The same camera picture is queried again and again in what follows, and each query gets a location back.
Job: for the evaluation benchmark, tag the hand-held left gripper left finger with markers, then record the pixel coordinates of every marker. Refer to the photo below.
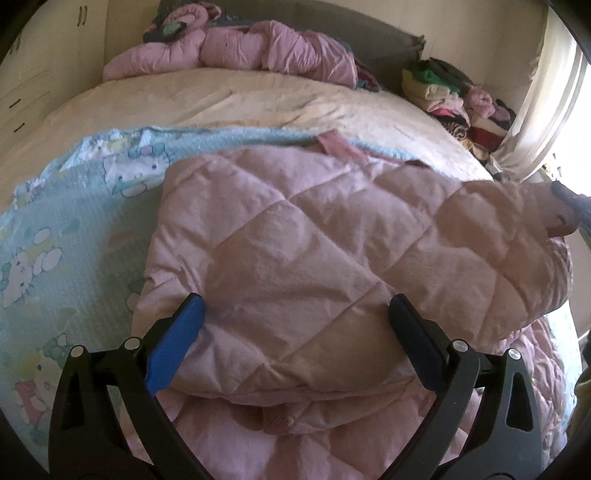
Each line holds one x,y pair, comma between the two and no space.
175,341

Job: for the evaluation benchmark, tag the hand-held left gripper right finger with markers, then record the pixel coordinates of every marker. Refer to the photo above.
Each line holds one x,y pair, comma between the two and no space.
415,344

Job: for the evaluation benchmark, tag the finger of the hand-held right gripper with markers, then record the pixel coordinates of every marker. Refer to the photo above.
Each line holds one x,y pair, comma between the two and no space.
563,225
570,194

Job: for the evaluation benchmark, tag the pink quilted jacket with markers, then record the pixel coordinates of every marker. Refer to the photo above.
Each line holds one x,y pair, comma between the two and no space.
300,258

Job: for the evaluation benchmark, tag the pile of folded clothes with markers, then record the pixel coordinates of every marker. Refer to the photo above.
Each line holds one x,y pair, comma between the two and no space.
452,106

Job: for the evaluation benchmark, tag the cream curtain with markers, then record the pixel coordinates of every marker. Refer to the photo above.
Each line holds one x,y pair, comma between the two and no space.
545,101

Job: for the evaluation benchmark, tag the blue cartoon printed blanket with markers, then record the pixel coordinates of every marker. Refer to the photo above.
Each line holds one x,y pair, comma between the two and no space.
69,230

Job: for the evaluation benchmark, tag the multicoloured striped cloth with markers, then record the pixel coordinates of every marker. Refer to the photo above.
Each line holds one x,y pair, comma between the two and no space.
367,78

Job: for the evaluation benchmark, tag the grey padded headboard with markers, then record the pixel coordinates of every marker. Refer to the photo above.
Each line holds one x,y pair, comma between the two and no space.
383,50

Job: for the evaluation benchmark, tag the bed with cream sheet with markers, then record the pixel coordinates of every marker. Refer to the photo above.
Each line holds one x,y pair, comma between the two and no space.
231,101

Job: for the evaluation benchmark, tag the cream wardrobe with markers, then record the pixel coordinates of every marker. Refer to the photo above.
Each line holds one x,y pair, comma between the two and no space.
41,69

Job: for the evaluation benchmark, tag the dark teal cloth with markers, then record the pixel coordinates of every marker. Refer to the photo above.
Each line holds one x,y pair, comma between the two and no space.
166,31

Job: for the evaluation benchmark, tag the crumpled pink padded coat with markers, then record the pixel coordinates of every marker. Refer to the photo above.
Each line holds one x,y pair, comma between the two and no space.
277,46

